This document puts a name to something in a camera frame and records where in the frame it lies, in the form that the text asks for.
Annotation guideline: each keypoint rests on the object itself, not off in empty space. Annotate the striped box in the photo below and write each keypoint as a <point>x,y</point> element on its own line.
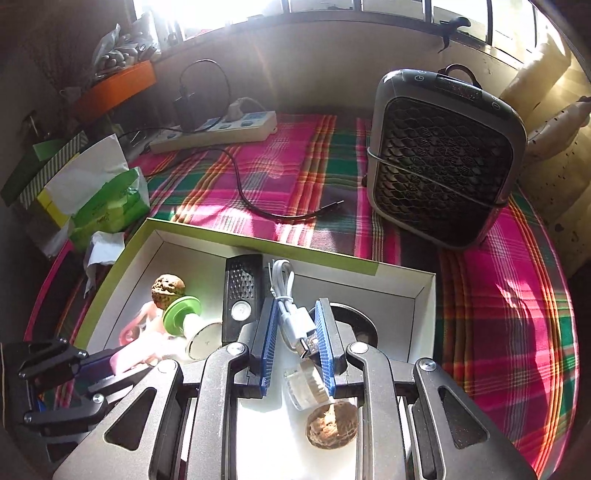
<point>51,170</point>

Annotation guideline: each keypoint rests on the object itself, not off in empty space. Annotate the black charger adapter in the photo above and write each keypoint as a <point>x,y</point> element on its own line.
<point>185,115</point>

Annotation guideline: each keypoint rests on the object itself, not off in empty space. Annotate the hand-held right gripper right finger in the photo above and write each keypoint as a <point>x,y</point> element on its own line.
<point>325,350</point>

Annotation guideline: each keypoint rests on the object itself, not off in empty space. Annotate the crumpled white tissue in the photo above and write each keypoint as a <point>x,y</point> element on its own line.
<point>104,244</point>

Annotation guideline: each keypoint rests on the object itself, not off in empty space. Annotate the green and white spool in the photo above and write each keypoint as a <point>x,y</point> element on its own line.
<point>178,314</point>

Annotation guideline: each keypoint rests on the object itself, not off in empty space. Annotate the orange box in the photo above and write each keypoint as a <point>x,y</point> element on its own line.
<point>120,87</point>

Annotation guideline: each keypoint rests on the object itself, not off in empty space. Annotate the white power strip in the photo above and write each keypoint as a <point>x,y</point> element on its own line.
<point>249,127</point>

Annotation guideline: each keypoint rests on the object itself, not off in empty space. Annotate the yellow-green box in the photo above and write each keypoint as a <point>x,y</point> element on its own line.
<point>48,205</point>

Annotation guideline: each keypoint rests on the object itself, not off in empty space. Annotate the dark green box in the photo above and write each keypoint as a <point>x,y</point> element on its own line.
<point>46,150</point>

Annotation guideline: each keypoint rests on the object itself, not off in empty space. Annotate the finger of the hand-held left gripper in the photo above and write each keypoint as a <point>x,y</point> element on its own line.
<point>99,369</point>
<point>115,387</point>

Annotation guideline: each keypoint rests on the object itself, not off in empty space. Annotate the grey space heater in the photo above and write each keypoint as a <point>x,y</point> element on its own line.
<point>438,175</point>

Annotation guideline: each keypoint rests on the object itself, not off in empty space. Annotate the black window latch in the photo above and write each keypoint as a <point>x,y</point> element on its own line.
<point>455,23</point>

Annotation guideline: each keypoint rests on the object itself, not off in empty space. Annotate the pile of plastic bags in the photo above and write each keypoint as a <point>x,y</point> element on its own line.
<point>124,48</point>

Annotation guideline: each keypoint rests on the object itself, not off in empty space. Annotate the green tissue pack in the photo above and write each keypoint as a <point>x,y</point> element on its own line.
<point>115,203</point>

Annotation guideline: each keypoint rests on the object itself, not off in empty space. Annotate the black round disc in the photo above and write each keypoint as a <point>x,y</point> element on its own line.
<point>360,323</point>

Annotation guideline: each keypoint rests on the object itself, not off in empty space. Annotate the brown walnut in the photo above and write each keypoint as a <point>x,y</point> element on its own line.
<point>332,424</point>
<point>168,290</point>

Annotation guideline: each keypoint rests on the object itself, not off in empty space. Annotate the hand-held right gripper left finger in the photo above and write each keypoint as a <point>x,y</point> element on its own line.
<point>270,350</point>

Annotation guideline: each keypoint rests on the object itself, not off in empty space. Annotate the green cardboard box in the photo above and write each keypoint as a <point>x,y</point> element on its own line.
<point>397,314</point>

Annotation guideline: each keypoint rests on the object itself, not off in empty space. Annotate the white power plug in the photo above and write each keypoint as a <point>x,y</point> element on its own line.
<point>239,110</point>

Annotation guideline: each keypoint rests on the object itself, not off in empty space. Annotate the pink oblong holder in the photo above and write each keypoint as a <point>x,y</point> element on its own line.
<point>138,353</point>

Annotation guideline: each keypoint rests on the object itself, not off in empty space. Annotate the window with metal bars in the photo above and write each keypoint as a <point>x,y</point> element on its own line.
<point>358,4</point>

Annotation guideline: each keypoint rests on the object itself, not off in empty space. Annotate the small clear jar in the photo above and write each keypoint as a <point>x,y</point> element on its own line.
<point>302,387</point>

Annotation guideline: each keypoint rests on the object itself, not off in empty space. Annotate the cream heart-print curtain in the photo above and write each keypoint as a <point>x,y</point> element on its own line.
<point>563,198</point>

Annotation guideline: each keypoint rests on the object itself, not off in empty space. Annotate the black rectangular perforated device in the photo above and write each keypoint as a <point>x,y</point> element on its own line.
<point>240,286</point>

